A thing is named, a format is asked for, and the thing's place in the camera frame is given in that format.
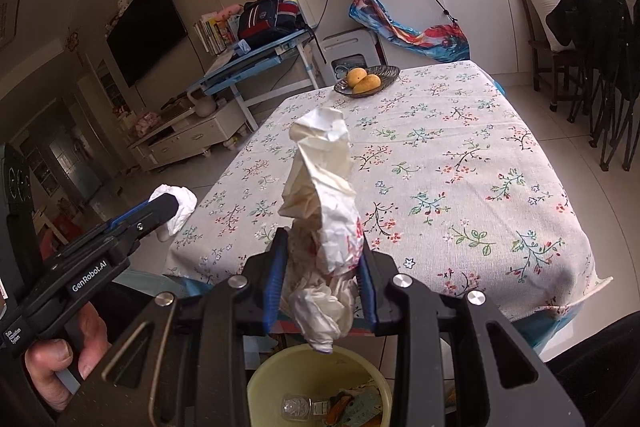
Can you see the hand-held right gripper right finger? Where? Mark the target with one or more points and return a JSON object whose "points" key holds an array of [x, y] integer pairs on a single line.
{"points": [[367, 282]]}

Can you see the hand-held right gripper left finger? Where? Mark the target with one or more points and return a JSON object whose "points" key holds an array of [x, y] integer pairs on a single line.
{"points": [[276, 277]]}

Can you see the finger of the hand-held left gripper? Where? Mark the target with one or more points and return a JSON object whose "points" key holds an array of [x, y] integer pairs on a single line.
{"points": [[150, 219], [130, 213]]}

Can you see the white tissue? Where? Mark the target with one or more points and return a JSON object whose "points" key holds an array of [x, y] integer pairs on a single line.
{"points": [[182, 202]]}

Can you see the white paper bag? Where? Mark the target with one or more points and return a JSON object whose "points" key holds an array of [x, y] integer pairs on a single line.
{"points": [[320, 187]]}

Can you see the yellow trash bin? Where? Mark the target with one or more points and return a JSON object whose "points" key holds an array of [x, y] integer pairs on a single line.
{"points": [[270, 382]]}

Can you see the person's left hand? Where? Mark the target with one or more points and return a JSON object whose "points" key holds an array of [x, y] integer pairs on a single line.
{"points": [[45, 357]]}

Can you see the white television stand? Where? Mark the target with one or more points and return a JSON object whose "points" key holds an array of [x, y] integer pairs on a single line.
{"points": [[185, 139]]}

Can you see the pale kettlebell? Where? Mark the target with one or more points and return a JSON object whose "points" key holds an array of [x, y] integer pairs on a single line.
{"points": [[202, 106]]}

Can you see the small red knot ornament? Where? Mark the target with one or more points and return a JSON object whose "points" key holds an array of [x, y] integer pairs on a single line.
{"points": [[72, 42]]}

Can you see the black television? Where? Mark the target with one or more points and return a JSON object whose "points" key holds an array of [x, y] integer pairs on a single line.
{"points": [[145, 32]]}

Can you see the blue study desk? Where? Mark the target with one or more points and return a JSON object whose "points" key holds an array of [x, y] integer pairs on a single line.
{"points": [[250, 57]]}

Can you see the yellow mango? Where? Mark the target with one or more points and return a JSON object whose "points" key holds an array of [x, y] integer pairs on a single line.
{"points": [[367, 84], [356, 74]]}

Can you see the row of books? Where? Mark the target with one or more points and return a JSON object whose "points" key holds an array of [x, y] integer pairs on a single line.
{"points": [[215, 32]]}

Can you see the dark woven fruit tray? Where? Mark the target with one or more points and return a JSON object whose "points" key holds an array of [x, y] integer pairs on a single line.
{"points": [[387, 74]]}

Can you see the pink plush toy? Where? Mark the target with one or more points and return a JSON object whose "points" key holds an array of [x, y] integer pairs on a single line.
{"points": [[227, 11]]}

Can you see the dark striped backpack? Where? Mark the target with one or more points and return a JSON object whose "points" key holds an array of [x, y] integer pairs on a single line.
{"points": [[270, 17]]}

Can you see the white plastic stool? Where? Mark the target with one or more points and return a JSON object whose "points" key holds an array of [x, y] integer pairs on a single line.
{"points": [[345, 44]]}

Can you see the dark wooden chair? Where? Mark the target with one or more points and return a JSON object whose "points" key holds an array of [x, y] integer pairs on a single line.
{"points": [[542, 57]]}

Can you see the black folding chairs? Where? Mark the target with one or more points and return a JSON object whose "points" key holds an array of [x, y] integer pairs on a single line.
{"points": [[600, 57]]}

